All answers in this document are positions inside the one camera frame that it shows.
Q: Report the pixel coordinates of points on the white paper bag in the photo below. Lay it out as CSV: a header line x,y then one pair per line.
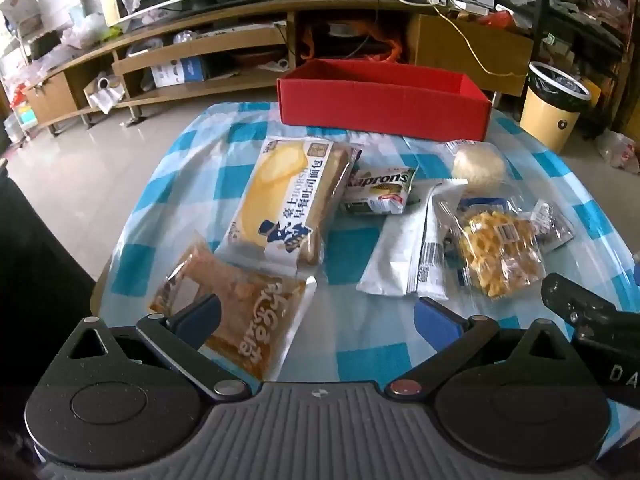
x,y
105,95

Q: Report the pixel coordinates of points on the white storage rack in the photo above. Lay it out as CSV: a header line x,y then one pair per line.
x,y
30,60

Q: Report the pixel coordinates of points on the white snack packet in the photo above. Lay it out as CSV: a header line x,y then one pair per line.
x,y
395,255

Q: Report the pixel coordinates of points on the white flat device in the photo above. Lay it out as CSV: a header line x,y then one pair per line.
x,y
470,7

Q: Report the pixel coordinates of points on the silver snack packet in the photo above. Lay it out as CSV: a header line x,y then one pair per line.
x,y
550,227

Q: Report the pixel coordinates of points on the red cardboard box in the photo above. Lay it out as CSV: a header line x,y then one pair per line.
x,y
380,110

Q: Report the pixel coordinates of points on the brown bread packet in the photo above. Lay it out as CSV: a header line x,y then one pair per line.
x,y
260,310

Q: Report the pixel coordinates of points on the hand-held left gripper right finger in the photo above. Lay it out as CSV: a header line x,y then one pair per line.
x,y
440,317

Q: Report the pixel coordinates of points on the dark cloth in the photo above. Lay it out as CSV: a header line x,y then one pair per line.
x,y
35,270

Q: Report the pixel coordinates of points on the blue white carton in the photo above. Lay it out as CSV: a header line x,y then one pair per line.
x,y
175,72

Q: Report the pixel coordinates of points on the red plastic bag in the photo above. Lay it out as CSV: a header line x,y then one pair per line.
x,y
497,19

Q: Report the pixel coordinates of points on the blue white checked tablecloth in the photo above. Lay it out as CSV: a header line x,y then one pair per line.
x,y
210,170

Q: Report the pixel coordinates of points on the cream waste bin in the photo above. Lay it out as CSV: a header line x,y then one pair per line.
x,y
545,120

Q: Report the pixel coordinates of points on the clear packet of yellow snacks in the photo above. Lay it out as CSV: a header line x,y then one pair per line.
x,y
500,250

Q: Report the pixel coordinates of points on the white plastic bag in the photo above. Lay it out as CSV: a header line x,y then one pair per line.
x,y
620,150

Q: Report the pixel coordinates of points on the black metal rack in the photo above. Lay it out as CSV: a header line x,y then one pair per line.
x,y
555,20

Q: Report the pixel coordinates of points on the wooden television stand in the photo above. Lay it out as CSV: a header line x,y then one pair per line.
x,y
450,45

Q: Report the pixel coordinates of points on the round white bun packet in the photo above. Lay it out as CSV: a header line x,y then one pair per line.
x,y
477,167

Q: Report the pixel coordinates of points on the orange plastic bag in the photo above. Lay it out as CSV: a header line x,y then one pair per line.
x,y
395,50

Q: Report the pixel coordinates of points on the green white wafer packet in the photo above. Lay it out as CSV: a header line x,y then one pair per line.
x,y
380,185

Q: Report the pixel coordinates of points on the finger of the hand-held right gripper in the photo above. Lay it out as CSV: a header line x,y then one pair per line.
x,y
570,297

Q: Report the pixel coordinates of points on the yellow bread packet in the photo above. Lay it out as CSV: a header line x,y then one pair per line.
x,y
285,195

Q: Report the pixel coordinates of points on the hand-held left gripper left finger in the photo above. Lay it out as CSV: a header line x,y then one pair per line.
x,y
201,316

